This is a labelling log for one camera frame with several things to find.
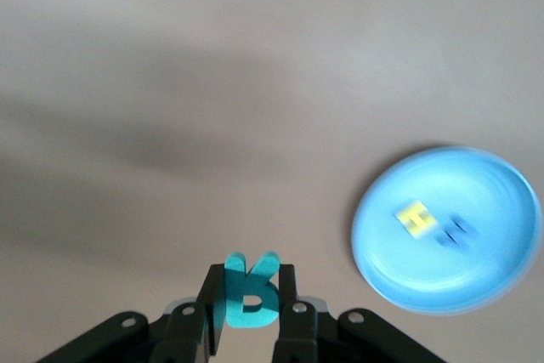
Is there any yellow uppercase letter H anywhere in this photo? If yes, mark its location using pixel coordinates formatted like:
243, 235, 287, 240
393, 200, 439, 240

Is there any blue uppercase letter W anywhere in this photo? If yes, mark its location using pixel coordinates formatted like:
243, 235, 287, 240
434, 214, 478, 251

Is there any blue plate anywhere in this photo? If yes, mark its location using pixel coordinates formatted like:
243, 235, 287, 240
350, 145, 539, 317

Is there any teal uppercase letter R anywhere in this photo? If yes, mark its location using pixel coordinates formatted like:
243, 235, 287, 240
223, 251, 282, 331

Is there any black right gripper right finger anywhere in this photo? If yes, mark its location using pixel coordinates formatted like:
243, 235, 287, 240
271, 264, 341, 363

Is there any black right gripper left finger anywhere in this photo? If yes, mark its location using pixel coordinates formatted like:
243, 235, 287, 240
148, 264, 226, 363

